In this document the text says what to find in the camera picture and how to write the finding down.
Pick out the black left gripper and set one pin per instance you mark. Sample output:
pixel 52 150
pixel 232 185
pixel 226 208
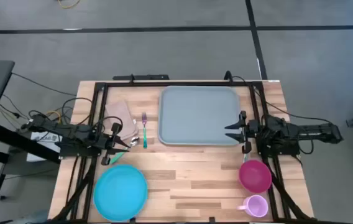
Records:
pixel 106 143

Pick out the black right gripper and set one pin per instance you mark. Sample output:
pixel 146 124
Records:
pixel 250 130

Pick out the iridescent blue purple fork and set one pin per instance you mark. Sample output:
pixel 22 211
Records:
pixel 144 130

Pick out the beige napkin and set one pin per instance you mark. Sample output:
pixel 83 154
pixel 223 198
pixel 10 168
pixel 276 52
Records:
pixel 122 113

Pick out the blue round plate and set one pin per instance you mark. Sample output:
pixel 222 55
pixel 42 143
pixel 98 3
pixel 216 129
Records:
pixel 120 193

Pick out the pink bowl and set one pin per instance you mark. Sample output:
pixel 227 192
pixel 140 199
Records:
pixel 255 176

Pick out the lilac mug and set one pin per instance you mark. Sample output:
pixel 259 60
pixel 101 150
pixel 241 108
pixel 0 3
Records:
pixel 255 206

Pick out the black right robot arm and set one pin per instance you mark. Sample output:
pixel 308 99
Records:
pixel 288 129

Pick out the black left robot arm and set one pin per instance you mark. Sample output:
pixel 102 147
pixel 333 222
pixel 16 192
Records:
pixel 71 129

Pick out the grey plastic tray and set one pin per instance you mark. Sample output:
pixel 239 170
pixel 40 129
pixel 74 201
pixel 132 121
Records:
pixel 195 115

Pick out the black mounting bar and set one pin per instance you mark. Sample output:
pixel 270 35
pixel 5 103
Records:
pixel 140 77

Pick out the white printed paper box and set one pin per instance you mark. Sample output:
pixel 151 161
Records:
pixel 43 138

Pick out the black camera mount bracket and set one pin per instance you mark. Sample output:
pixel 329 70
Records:
pixel 228 76

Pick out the black metal table frame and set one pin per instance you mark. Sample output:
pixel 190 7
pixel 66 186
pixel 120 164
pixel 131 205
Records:
pixel 179 84

